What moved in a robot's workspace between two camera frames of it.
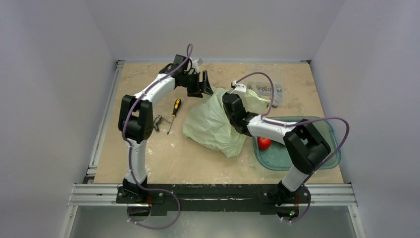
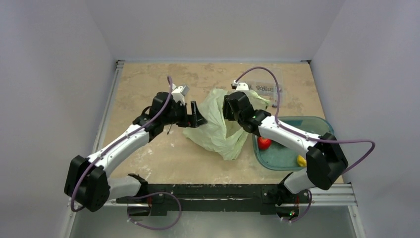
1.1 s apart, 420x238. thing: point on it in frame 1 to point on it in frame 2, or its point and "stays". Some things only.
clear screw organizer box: [267, 82] stays
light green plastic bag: [208, 125] stays
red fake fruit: [263, 143] stays
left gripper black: [203, 87] to [195, 118]
